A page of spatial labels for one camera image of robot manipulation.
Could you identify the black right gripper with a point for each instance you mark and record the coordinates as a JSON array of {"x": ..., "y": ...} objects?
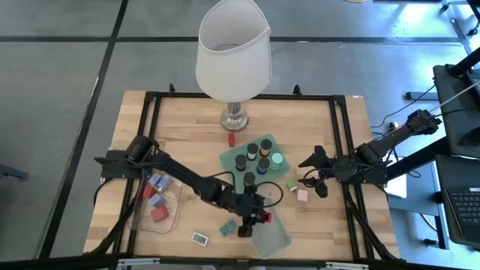
[{"x": 343, "y": 169}]

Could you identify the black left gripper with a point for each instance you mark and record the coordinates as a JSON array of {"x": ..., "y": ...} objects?
[{"x": 243, "y": 202}]

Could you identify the teal card packet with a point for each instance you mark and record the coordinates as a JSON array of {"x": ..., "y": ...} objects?
[{"x": 228, "y": 228}]

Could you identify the pink small block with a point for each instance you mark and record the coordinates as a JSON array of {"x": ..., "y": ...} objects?
[{"x": 302, "y": 195}]

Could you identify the green small block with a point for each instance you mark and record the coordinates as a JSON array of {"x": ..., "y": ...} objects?
[{"x": 291, "y": 185}]

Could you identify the white digital clock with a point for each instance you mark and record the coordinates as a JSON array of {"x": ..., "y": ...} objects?
[{"x": 199, "y": 238}]

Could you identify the white sand timer black cap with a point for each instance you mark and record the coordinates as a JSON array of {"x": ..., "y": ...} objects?
[{"x": 252, "y": 148}]

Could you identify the small red block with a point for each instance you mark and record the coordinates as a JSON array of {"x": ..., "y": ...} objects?
[{"x": 231, "y": 139}]

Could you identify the red square block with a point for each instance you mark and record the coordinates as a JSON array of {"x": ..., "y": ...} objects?
[{"x": 159, "y": 213}]

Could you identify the blue-grey wall charger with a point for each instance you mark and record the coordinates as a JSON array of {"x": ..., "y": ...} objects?
[
  {"x": 165, "y": 183},
  {"x": 156, "y": 200}
]

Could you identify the lavender block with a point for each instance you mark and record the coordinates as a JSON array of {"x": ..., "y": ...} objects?
[{"x": 155, "y": 179}]

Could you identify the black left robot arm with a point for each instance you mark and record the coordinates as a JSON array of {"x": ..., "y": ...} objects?
[{"x": 180, "y": 172}]

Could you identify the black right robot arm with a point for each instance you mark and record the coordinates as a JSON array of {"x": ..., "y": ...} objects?
[{"x": 390, "y": 140}]

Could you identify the clear plastic bin right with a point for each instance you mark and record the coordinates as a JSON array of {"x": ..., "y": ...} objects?
[{"x": 272, "y": 240}]

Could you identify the clear plastic bin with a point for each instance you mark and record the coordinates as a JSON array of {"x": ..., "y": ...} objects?
[
  {"x": 272, "y": 240},
  {"x": 157, "y": 227}
]

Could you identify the teal cap sand timer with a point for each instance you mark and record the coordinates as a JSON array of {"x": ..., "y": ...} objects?
[{"x": 277, "y": 157}]

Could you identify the red sand timer black cap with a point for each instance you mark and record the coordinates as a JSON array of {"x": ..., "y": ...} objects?
[{"x": 249, "y": 177}]

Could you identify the light blue sand timer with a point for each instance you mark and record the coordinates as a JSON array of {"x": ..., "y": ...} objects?
[{"x": 263, "y": 162}]

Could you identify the orange sand timer black cap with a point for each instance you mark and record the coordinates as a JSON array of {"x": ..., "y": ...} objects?
[{"x": 266, "y": 144}]

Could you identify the dark blue sand timer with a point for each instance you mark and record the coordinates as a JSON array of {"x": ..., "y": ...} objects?
[{"x": 240, "y": 159}]

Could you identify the teal translucent plastic tray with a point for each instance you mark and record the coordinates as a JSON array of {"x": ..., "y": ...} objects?
[{"x": 228, "y": 159}]

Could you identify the white paper sheet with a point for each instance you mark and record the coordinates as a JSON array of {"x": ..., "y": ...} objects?
[{"x": 397, "y": 187}]

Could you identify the black keyboard tray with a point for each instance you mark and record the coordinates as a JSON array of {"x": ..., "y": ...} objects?
[{"x": 444, "y": 168}]

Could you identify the white shade chrome table lamp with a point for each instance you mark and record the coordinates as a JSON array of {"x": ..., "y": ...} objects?
[{"x": 232, "y": 67}]

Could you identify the black side table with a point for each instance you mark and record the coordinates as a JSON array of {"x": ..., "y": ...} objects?
[{"x": 450, "y": 112}]

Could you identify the black keyboard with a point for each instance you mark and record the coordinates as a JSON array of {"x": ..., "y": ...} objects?
[{"x": 467, "y": 206}]

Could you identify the black rig beam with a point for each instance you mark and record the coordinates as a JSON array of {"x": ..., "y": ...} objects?
[{"x": 56, "y": 262}]

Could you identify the grey furniture foot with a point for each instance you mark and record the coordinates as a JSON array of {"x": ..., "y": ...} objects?
[{"x": 11, "y": 172}]

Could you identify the black aluminium table frame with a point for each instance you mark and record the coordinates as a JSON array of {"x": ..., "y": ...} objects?
[{"x": 300, "y": 97}]

